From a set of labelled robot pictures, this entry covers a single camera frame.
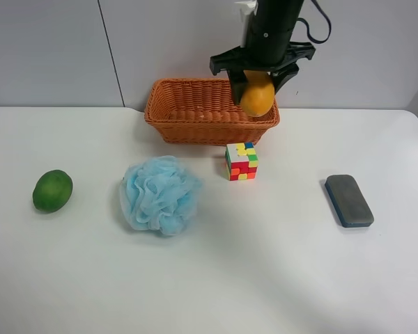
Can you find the grey blue board eraser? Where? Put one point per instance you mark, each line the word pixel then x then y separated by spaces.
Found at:
pixel 348 201

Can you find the orange wicker basket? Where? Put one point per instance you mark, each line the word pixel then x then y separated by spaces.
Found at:
pixel 201 112

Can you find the yellow mango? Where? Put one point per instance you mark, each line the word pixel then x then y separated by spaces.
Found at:
pixel 258 96

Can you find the green lemon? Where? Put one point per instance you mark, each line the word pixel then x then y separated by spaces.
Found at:
pixel 52 191

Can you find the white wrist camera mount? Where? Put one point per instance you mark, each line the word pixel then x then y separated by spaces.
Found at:
pixel 247 10

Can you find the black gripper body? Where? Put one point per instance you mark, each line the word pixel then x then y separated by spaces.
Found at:
pixel 263 51

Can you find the blue mesh bath sponge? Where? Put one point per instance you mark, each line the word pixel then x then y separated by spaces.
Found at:
pixel 159 195

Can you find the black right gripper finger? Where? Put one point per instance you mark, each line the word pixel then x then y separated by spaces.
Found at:
pixel 285 74

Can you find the colourful puzzle cube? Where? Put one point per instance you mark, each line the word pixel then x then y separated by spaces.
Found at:
pixel 241 161

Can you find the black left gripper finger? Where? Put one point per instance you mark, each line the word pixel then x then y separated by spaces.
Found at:
pixel 238 83

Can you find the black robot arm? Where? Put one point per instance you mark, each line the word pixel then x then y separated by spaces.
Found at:
pixel 276 16

